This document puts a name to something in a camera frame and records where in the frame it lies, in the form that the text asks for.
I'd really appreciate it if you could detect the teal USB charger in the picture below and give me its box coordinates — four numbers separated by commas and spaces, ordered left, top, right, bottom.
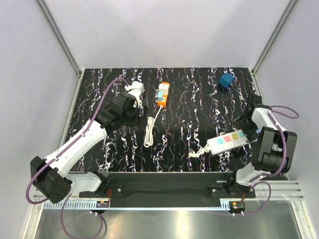
157, 92, 163, 99

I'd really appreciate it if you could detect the white cube adapter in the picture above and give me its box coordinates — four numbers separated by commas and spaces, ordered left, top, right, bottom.
131, 81, 145, 92

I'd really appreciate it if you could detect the orange power strip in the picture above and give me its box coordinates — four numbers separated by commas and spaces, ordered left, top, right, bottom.
157, 82, 170, 107

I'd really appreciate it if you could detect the white USB charger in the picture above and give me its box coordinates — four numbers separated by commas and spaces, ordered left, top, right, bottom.
159, 83, 169, 94

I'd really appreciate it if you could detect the blue cube adapter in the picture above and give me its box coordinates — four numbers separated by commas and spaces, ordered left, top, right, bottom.
218, 73, 235, 90

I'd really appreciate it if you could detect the white power strip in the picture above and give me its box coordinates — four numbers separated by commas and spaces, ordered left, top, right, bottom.
207, 130, 249, 155

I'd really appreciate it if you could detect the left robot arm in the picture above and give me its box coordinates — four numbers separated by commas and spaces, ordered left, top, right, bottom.
27, 89, 148, 203

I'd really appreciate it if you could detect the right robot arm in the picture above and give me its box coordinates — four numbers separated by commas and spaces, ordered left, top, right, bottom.
226, 95, 300, 198

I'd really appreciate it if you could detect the black marble mat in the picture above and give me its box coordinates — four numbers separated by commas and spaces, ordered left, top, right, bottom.
67, 67, 256, 172

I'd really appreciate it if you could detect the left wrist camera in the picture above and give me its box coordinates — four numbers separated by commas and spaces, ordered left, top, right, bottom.
125, 85, 144, 108

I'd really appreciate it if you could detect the white orange-strip cord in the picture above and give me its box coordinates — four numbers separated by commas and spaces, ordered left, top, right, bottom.
143, 104, 164, 148

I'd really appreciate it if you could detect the white strip cord bundle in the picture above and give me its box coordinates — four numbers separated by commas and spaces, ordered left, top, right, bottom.
188, 146, 210, 159

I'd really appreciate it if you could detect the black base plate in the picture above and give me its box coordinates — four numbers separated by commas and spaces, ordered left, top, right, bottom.
79, 172, 256, 209

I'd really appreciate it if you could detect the slotted cable duct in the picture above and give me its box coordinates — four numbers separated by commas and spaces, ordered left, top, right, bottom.
44, 200, 245, 211

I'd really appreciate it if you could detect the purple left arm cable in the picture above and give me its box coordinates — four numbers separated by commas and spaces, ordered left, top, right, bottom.
26, 78, 130, 239

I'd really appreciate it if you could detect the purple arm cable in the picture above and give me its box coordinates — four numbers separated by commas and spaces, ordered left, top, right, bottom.
233, 106, 300, 216
26, 78, 130, 239

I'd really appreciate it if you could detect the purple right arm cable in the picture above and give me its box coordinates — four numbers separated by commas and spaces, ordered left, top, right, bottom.
233, 106, 300, 216

